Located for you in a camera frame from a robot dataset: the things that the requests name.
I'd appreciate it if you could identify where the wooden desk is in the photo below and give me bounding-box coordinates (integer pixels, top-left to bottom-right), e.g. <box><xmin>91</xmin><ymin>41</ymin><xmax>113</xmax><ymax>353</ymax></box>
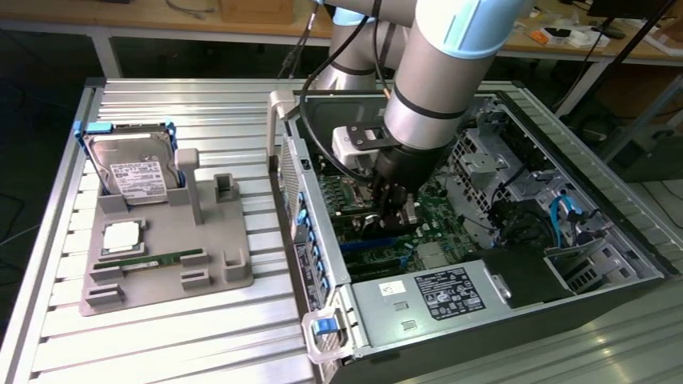
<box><xmin>0</xmin><ymin>0</ymin><xmax>683</xmax><ymax>69</ymax></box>

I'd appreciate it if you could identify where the grey parts rack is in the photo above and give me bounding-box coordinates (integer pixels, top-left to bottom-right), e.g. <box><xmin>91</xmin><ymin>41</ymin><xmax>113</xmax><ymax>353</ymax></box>
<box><xmin>77</xmin><ymin>147</ymin><xmax>256</xmax><ymax>317</ymax></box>

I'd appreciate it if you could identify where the blue wire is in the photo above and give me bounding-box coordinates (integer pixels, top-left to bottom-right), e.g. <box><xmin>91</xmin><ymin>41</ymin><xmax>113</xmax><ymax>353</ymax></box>
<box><xmin>552</xmin><ymin>194</ymin><xmax>584</xmax><ymax>246</ymax></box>

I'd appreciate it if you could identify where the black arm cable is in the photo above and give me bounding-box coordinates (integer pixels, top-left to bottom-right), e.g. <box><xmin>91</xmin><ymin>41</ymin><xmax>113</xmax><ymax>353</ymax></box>
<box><xmin>276</xmin><ymin>0</ymin><xmax>399</xmax><ymax>189</ymax></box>

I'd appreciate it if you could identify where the metal disk bay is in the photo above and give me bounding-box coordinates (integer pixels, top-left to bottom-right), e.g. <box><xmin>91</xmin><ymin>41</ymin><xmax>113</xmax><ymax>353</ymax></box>
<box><xmin>451</xmin><ymin>127</ymin><xmax>535</xmax><ymax>209</ymax></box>

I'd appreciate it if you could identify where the black monitor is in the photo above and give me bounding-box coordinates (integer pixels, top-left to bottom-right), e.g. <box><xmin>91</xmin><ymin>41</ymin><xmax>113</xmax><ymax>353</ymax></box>
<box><xmin>585</xmin><ymin>0</ymin><xmax>675</xmax><ymax>19</ymax></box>

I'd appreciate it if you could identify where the green RAM stick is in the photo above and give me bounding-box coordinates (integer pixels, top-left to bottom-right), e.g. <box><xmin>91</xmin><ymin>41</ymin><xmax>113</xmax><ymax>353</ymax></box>
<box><xmin>93</xmin><ymin>250</ymin><xmax>207</xmax><ymax>271</ymax></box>

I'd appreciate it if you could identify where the black open PC case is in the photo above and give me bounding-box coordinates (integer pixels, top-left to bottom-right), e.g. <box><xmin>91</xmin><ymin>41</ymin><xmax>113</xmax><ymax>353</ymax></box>
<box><xmin>269</xmin><ymin>88</ymin><xmax>683</xmax><ymax>384</ymax></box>

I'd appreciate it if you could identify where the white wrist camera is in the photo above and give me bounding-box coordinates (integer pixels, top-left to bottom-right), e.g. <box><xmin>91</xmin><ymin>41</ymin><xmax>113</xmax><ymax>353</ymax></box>
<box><xmin>329</xmin><ymin>123</ymin><xmax>397</xmax><ymax>178</ymax></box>

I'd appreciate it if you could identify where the black plastic air shroud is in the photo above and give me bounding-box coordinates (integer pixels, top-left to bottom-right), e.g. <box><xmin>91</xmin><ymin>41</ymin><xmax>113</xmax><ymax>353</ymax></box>
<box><xmin>483</xmin><ymin>247</ymin><xmax>577</xmax><ymax>309</ymax></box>

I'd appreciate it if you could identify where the blue expansion slot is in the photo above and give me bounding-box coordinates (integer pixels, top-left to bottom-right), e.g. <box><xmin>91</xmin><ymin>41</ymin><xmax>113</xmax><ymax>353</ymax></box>
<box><xmin>340</xmin><ymin>236</ymin><xmax>399</xmax><ymax>252</ymax></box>

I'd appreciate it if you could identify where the hard disk with blue carrier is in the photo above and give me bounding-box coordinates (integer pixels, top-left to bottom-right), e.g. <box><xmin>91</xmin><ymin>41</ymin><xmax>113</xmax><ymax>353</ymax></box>
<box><xmin>72</xmin><ymin>118</ymin><xmax>185</xmax><ymax>207</ymax></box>

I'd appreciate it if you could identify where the silver CPU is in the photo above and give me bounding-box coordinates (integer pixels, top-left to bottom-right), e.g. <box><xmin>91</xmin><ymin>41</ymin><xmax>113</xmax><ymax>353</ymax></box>
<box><xmin>101</xmin><ymin>223</ymin><xmax>144</xmax><ymax>253</ymax></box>

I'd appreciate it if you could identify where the dark floor cabinet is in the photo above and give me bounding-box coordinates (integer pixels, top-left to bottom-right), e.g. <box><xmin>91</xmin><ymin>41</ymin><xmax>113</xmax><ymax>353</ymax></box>
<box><xmin>612</xmin><ymin>130</ymin><xmax>683</xmax><ymax>183</ymax></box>

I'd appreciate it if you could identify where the silver chipset heatsink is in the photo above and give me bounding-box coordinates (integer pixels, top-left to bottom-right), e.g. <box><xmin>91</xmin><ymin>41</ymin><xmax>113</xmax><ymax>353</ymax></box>
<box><xmin>415</xmin><ymin>242</ymin><xmax>452</xmax><ymax>270</ymax></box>

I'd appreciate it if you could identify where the graphics card with black shroud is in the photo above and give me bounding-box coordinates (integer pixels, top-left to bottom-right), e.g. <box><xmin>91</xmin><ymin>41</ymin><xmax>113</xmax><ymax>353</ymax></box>
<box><xmin>335</xmin><ymin>210</ymin><xmax>421</xmax><ymax>242</ymax></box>

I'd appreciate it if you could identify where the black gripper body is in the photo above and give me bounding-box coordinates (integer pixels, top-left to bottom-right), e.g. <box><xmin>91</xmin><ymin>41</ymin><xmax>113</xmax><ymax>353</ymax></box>
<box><xmin>372</xmin><ymin>143</ymin><xmax>447</xmax><ymax>195</ymax></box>

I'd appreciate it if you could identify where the green motherboard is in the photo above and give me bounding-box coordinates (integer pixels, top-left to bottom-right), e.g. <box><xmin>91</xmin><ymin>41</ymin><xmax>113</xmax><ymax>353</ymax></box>
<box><xmin>319</xmin><ymin>154</ymin><xmax>481</xmax><ymax>281</ymax></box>

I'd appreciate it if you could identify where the CPU socket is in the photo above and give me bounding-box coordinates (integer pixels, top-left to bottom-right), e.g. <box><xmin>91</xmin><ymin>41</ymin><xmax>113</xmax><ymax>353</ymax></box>
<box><xmin>345</xmin><ymin>178</ymin><xmax>376</xmax><ymax>206</ymax></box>

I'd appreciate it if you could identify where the orange and white box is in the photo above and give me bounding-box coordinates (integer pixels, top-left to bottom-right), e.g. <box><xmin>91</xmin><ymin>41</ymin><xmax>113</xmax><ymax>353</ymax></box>
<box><xmin>531</xmin><ymin>26</ymin><xmax>568</xmax><ymax>46</ymax></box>

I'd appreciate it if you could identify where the grey power supply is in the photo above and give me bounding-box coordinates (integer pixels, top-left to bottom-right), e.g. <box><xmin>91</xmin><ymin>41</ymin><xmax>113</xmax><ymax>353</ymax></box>
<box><xmin>351</xmin><ymin>259</ymin><xmax>516</xmax><ymax>347</ymax></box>

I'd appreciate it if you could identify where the black stand pole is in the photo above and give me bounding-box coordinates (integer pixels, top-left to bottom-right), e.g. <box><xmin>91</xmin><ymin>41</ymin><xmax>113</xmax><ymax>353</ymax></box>
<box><xmin>553</xmin><ymin>0</ymin><xmax>676</xmax><ymax>117</ymax></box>

